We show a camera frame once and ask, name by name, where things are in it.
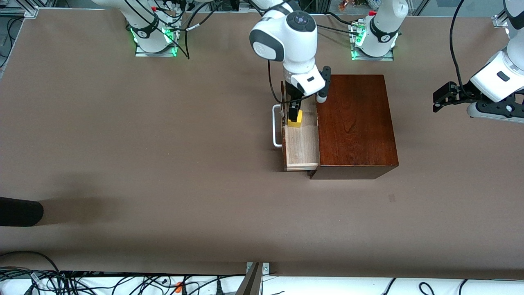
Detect yellow block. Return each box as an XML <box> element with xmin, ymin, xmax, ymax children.
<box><xmin>287</xmin><ymin>109</ymin><xmax>304</xmax><ymax>128</ymax></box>

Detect silver bar door handle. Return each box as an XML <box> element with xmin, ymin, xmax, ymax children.
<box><xmin>273</xmin><ymin>104</ymin><xmax>284</xmax><ymax>148</ymax></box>

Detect light wood drawer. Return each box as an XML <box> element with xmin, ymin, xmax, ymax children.
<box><xmin>280</xmin><ymin>81</ymin><xmax>321</xmax><ymax>172</ymax></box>

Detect dark brown wooden cabinet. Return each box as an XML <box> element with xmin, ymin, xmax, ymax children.
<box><xmin>308</xmin><ymin>74</ymin><xmax>400</xmax><ymax>180</ymax></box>

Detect dark slanted bar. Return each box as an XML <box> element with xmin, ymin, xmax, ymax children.
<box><xmin>235</xmin><ymin>262</ymin><xmax>263</xmax><ymax>295</ymax></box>

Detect black round-ended pole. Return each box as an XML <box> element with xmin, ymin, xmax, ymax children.
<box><xmin>0</xmin><ymin>197</ymin><xmax>44</xmax><ymax>227</ymax></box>

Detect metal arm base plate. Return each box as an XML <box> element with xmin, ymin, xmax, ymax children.
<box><xmin>135</xmin><ymin>41</ymin><xmax>179</xmax><ymax>58</ymax></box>
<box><xmin>351</xmin><ymin>20</ymin><xmax>395</xmax><ymax>61</ymax></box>

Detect curved black cable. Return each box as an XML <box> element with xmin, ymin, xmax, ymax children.
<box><xmin>0</xmin><ymin>251</ymin><xmax>61</xmax><ymax>274</ymax></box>

